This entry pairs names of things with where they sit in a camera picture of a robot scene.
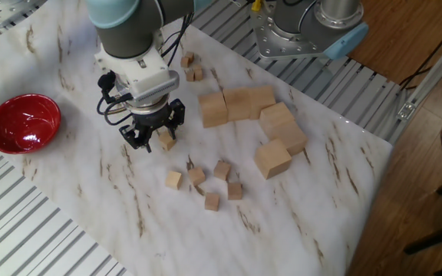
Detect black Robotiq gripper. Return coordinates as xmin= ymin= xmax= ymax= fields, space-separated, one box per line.
xmin=119 ymin=98 xmax=186 ymax=153

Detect medium wooden cube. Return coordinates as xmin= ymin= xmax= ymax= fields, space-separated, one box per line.
xmin=227 ymin=182 xmax=243 ymax=201
xmin=213 ymin=160 xmax=233 ymax=182
xmin=165 ymin=170 xmax=183 ymax=191
xmin=187 ymin=166 xmax=206 ymax=187
xmin=204 ymin=192 xmax=220 ymax=212
xmin=158 ymin=131 xmax=177 ymax=152

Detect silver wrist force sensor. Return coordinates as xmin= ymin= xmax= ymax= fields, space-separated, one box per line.
xmin=113 ymin=74 xmax=168 ymax=116

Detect large wooden cube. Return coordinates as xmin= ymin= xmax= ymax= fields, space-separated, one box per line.
xmin=253 ymin=138 xmax=293 ymax=180
xmin=223 ymin=87 xmax=252 ymax=122
xmin=259 ymin=101 xmax=295 ymax=135
xmin=269 ymin=120 xmax=308 ymax=156
xmin=198 ymin=91 xmax=229 ymax=129
xmin=248 ymin=85 xmax=277 ymax=120

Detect red glossy bowl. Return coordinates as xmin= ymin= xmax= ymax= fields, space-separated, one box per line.
xmin=0 ymin=93 xmax=62 ymax=155

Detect silver round mounting plate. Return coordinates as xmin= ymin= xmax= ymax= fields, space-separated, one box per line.
xmin=0 ymin=0 xmax=49 ymax=30

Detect black chair base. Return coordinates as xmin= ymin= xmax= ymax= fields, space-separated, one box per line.
xmin=403 ymin=168 xmax=442 ymax=276

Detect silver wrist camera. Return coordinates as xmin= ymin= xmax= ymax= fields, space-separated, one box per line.
xmin=130 ymin=71 xmax=180 ymax=108

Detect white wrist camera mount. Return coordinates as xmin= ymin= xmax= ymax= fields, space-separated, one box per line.
xmin=94 ymin=34 xmax=180 ymax=104

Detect black cable with bulky connector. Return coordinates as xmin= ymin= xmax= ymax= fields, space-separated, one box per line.
xmin=96 ymin=71 xmax=134 ymax=127

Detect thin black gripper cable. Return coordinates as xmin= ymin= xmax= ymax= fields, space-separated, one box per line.
xmin=159 ymin=13 xmax=195 ymax=68

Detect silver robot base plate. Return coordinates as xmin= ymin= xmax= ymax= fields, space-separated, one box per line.
xmin=249 ymin=0 xmax=333 ymax=61

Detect aluminium frame bar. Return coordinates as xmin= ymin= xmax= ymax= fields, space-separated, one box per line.
xmin=388 ymin=22 xmax=442 ymax=145

